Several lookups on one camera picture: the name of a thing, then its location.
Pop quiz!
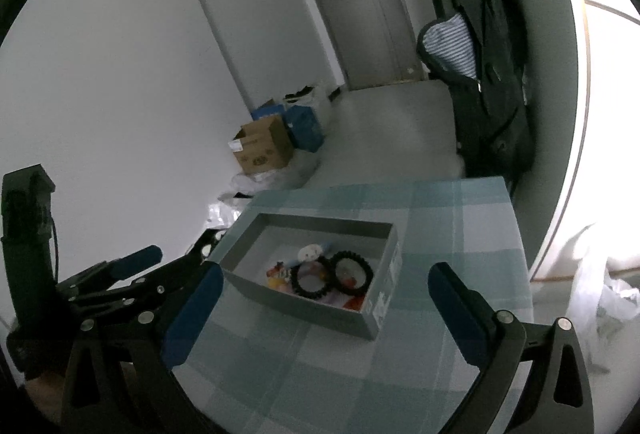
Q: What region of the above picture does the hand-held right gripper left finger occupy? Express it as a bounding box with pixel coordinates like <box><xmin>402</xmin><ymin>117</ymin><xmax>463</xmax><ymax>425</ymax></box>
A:
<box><xmin>60</xmin><ymin>262</ymin><xmax>225</xmax><ymax>434</ymax></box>

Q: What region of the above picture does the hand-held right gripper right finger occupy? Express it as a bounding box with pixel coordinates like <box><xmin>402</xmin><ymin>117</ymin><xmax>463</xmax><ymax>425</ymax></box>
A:
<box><xmin>428</xmin><ymin>262</ymin><xmax>596</xmax><ymax>434</ymax></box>

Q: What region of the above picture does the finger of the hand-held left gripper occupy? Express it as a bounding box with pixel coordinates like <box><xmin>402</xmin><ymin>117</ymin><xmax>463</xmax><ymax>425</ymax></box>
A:
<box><xmin>55</xmin><ymin>245</ymin><xmax>164</xmax><ymax>299</ymax></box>
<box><xmin>65</xmin><ymin>229</ymin><xmax>227</xmax><ymax>322</ymax></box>

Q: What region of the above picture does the black spiral hair tie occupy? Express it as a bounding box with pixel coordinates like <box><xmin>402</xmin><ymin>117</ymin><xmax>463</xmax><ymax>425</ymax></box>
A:
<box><xmin>292</xmin><ymin>259</ymin><xmax>332</xmax><ymax>301</ymax></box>
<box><xmin>329</xmin><ymin>251</ymin><xmax>373</xmax><ymax>293</ymax></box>

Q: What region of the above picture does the grey cardboard box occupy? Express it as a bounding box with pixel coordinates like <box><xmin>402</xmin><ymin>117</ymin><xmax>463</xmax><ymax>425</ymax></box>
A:
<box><xmin>220</xmin><ymin>213</ymin><xmax>401</xmax><ymax>341</ymax></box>

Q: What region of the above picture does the blue checked tablecloth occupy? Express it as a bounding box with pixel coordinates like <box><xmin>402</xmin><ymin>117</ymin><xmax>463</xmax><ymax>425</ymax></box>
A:
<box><xmin>170</xmin><ymin>176</ymin><xmax>533</xmax><ymax>434</ymax></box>

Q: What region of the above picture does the orange hair accessory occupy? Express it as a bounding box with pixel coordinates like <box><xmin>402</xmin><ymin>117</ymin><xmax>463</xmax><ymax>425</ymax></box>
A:
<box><xmin>266</xmin><ymin>263</ymin><xmax>292</xmax><ymax>291</ymax></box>

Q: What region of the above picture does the translucent plastic bag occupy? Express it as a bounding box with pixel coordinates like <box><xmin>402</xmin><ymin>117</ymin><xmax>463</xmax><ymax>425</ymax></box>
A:
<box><xmin>567</xmin><ymin>224</ymin><xmax>640</xmax><ymax>372</ymax></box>

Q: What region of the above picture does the clear plastic bag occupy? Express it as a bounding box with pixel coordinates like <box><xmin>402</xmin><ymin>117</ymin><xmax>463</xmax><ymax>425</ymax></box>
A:
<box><xmin>207</xmin><ymin>154</ymin><xmax>321</xmax><ymax>235</ymax></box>

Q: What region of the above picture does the brown cardboard box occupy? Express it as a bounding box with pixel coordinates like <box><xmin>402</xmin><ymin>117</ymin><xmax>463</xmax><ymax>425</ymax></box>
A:
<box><xmin>229</xmin><ymin>115</ymin><xmax>295</xmax><ymax>175</ymax></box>

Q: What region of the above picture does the small blue box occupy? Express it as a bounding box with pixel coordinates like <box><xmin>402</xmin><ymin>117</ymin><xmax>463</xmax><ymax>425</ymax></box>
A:
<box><xmin>250</xmin><ymin>99</ymin><xmax>282</xmax><ymax>121</ymax></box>

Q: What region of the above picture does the black jacket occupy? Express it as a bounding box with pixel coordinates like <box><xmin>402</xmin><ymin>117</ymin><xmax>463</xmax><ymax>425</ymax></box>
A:
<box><xmin>417</xmin><ymin>0</ymin><xmax>533</xmax><ymax>189</ymax></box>

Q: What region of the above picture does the white plastic bag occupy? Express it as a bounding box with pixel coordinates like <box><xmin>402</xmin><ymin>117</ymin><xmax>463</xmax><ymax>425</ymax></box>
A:
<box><xmin>282</xmin><ymin>84</ymin><xmax>332</xmax><ymax>116</ymax></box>

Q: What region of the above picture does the striped shirt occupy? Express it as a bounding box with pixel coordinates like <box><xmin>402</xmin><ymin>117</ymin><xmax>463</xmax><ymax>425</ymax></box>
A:
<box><xmin>422</xmin><ymin>13</ymin><xmax>478</xmax><ymax>80</ymax></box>

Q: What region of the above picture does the grey door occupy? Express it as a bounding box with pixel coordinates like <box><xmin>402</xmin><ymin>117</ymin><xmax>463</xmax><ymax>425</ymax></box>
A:
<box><xmin>287</xmin><ymin>0</ymin><xmax>428</xmax><ymax>91</ymax></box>

